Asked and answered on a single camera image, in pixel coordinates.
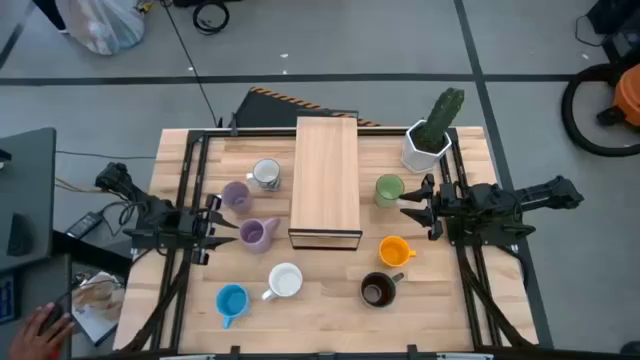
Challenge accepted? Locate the orange mug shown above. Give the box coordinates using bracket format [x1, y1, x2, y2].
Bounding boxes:
[378, 235, 418, 268]

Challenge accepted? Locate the clear plastic bag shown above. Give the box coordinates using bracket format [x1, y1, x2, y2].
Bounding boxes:
[54, 0, 146, 56]

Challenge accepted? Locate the smooth lilac mug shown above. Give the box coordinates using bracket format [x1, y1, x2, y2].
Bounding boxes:
[221, 180, 254, 216]

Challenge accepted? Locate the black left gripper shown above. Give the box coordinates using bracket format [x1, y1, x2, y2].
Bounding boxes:
[178, 193, 240, 266]

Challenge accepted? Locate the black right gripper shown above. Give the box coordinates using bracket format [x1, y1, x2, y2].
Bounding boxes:
[399, 173, 469, 241]

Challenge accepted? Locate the ribbed purple mug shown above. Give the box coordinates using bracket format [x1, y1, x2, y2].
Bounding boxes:
[238, 216, 282, 255]

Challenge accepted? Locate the black power adapter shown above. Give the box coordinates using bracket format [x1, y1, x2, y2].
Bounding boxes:
[64, 211, 105, 240]

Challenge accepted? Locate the green mug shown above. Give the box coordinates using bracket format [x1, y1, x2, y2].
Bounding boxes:
[374, 173, 406, 209]

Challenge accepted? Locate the black equipment case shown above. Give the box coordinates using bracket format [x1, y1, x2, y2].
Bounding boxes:
[574, 0, 640, 64]

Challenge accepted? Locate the grey desk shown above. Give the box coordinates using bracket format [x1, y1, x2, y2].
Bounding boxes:
[0, 127, 57, 274]

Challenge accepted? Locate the white hexagonal planter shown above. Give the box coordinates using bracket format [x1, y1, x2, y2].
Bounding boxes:
[400, 119, 454, 175]

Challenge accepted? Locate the black vacuum hose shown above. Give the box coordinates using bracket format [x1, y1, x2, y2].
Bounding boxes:
[560, 63, 640, 158]

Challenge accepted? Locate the white paper booklet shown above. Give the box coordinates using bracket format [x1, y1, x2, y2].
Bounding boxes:
[71, 271, 126, 347]

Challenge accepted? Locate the black ramp striped edge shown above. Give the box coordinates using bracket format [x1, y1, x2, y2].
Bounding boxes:
[233, 86, 381, 129]

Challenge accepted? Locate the coiled black cable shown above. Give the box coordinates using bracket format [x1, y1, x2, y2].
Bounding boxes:
[192, 0, 231, 36]

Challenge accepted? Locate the teal blue mug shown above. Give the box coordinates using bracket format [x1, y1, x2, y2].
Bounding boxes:
[215, 283, 251, 330]

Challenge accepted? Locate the orange vacuum cleaner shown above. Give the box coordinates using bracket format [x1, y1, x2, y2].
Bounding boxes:
[612, 64, 640, 126]

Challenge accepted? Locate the person's hand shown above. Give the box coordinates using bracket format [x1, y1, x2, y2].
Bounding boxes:
[7, 302, 76, 360]

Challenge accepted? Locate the person's leg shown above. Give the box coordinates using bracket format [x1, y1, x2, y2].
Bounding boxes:
[32, 0, 70, 34]

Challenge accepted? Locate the dark speckled mug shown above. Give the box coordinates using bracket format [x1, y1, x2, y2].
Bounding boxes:
[359, 271, 405, 309]

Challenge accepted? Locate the wooden shelf black metal frame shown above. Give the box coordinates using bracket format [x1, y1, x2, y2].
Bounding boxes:
[288, 116, 364, 251]

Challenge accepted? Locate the green cactus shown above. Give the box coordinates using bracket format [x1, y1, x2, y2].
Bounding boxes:
[414, 87, 465, 154]

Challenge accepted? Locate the black metal rig frame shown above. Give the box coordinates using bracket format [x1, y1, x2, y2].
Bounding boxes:
[119, 127, 541, 360]

